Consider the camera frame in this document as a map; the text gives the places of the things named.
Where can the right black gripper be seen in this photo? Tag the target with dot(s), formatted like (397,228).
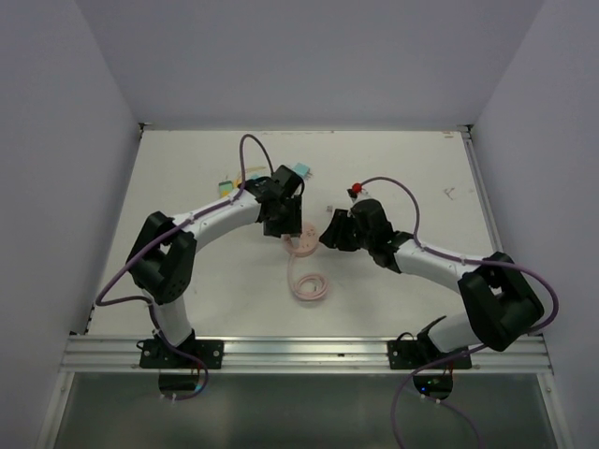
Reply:
(334,236)

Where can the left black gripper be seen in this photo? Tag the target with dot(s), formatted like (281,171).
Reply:
(292,224)

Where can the teal plug adapter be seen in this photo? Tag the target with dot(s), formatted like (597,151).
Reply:
(303,171)

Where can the green plug adapter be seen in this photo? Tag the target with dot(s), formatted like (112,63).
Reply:
(225,188)

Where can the pink power socket cluster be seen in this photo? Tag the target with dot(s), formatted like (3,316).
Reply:
(304,245)

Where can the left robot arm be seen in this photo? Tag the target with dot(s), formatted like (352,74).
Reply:
(162,259)

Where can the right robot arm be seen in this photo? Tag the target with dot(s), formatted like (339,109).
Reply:
(499,303)

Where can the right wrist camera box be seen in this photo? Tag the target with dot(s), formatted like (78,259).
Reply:
(358,193)

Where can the right black base bracket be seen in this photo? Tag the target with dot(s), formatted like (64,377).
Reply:
(411,352)

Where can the black base bracket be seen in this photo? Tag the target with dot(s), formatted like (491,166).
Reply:
(411,352)
(156,355)

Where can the left black base bracket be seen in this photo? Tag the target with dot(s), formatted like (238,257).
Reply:
(156,355)

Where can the aluminium front rail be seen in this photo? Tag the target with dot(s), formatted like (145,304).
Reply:
(244,355)

